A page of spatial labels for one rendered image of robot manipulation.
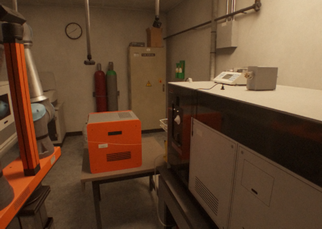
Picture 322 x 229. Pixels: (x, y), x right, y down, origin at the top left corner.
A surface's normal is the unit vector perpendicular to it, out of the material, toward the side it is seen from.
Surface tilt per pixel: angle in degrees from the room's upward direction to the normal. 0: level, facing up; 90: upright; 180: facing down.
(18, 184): 0
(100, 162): 90
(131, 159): 90
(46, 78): 105
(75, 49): 90
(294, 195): 90
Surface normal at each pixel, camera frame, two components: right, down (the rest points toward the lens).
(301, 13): -0.95, 0.07
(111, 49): 0.32, 0.21
